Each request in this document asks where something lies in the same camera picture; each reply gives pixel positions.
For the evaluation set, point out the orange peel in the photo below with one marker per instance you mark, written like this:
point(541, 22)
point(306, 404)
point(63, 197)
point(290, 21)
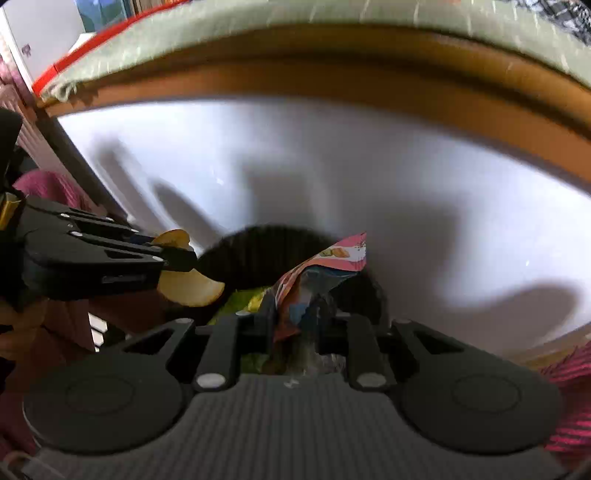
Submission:
point(189, 288)

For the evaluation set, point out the yellow green foil snack bag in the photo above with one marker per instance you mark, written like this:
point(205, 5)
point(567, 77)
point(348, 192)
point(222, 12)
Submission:
point(240, 302)

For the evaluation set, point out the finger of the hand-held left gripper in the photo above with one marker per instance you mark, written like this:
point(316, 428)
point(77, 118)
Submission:
point(83, 224)
point(92, 267)

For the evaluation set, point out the person's left hand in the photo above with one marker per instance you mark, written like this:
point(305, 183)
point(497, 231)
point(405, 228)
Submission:
point(18, 325)

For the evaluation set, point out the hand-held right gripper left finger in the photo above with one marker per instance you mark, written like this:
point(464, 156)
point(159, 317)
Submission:
point(268, 325)

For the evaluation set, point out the pink snack packet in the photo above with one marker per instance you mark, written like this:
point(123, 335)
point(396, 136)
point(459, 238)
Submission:
point(337, 254)

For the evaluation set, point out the white bed side panel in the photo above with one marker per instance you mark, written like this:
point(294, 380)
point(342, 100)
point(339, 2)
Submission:
point(369, 175)

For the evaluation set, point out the wooden bed frame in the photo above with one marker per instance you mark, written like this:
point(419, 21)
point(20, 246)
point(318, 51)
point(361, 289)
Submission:
point(323, 76)

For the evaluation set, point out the black white plaid blanket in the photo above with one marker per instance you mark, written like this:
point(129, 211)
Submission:
point(554, 16)

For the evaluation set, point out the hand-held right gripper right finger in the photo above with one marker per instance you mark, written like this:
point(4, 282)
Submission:
point(326, 331)

